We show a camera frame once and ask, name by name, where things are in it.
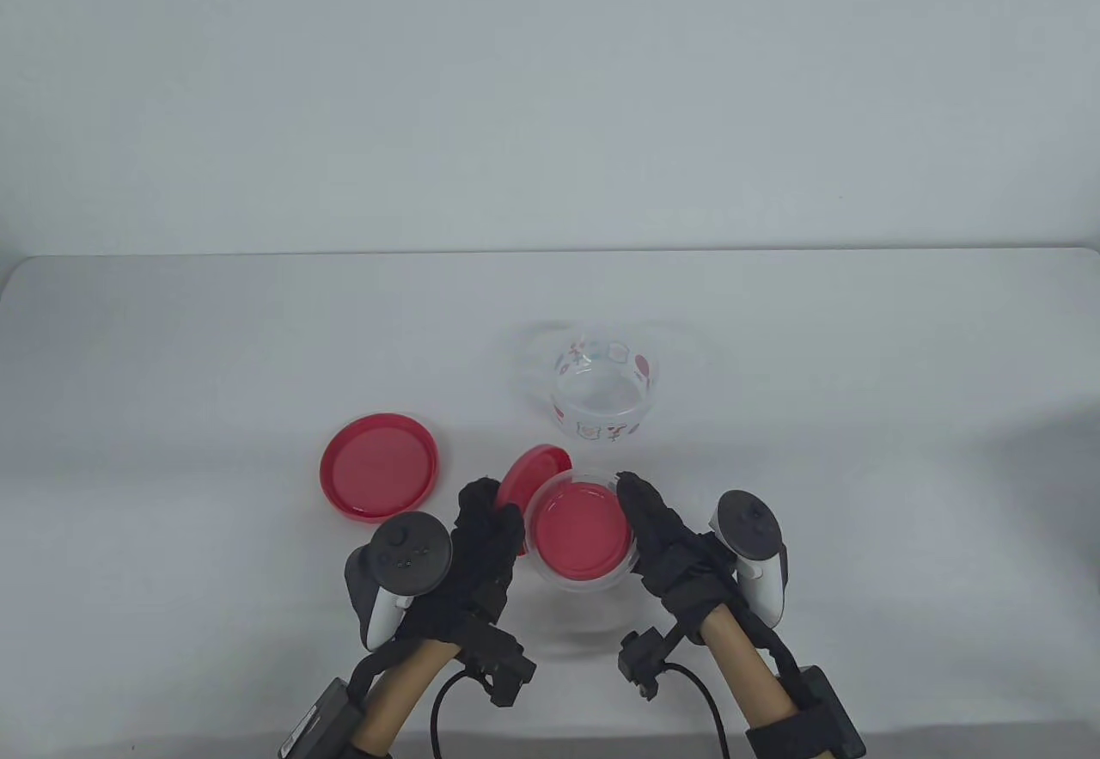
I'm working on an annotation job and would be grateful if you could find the person's left hand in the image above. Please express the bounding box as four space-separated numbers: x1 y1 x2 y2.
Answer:
400 477 525 648

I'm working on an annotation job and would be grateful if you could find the person's right hand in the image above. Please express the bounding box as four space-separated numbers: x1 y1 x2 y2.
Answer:
616 471 740 648

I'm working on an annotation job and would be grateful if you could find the medium clear printed food container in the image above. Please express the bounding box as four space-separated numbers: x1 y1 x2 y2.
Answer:
522 468 647 595

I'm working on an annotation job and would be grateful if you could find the medium red container lid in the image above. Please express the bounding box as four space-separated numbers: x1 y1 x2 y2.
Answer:
497 444 573 555

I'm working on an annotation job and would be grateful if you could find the small red container lid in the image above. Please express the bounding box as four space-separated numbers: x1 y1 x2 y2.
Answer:
534 484 635 582

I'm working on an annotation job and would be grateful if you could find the large red container lid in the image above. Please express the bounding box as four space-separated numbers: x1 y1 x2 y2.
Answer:
320 413 443 524

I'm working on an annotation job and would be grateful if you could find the large clear printed food container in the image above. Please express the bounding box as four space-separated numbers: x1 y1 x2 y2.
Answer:
548 329 669 445

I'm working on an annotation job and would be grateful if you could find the person's left forearm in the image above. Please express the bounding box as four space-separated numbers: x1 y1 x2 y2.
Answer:
351 639 458 759

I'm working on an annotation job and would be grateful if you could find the person's right forearm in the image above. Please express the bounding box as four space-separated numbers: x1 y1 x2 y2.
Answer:
700 604 798 724

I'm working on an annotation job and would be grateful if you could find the plain black forearm box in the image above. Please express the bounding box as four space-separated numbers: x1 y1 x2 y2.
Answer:
804 664 867 756

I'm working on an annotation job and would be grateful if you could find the black forearm box white label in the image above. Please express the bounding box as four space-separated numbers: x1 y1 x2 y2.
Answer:
279 677 362 759

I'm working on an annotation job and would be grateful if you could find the black white hand controller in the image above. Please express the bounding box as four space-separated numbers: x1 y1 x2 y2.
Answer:
344 512 454 652
707 490 789 627

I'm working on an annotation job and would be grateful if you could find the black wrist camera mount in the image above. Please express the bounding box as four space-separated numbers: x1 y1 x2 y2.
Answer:
464 613 538 708
619 628 688 702

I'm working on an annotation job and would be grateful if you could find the black forearm strap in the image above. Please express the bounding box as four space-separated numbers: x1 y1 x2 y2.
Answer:
746 703 852 759

